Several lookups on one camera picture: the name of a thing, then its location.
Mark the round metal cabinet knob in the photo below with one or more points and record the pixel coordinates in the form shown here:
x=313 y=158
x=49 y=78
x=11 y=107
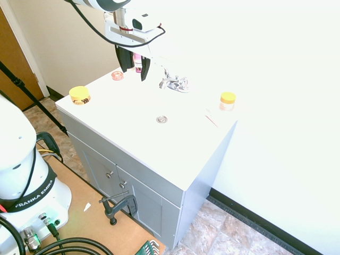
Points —
x=123 y=185
x=109 y=174

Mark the pink bottle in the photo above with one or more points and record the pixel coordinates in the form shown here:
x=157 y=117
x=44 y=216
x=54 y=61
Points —
x=137 y=64

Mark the green hex key set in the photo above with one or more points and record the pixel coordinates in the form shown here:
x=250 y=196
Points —
x=149 y=248

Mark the white paper scrap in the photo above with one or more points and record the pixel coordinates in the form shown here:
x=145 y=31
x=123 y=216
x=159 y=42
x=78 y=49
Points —
x=87 y=206

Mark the chrome sink drain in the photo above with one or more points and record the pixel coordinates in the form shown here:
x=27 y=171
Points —
x=161 y=119

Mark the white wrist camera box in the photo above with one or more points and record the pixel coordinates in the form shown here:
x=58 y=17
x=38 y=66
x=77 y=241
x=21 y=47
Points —
x=144 y=22

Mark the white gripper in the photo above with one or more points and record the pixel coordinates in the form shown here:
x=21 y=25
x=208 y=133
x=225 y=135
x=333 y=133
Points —
x=125 y=33

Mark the white sink countertop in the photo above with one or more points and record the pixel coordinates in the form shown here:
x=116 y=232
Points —
x=143 y=119

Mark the orange jar with yellow lid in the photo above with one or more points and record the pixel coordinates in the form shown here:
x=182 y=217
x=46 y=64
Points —
x=227 y=101

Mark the small pink round container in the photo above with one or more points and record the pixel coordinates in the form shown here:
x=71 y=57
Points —
x=116 y=75

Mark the chrome sink faucet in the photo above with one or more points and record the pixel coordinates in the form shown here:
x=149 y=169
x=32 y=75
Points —
x=170 y=81

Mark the grey vanity cabinet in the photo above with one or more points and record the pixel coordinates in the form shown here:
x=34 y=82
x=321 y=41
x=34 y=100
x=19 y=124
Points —
x=148 y=191

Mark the brown wooden board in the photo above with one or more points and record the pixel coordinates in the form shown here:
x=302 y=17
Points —
x=87 y=212

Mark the brown wooden door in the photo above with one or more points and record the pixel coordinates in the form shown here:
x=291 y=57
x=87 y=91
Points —
x=13 y=71

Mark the black tripod leg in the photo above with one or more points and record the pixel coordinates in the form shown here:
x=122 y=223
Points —
x=29 y=93

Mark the wide yellow lid jar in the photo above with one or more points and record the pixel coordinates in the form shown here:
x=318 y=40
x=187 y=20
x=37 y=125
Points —
x=79 y=95

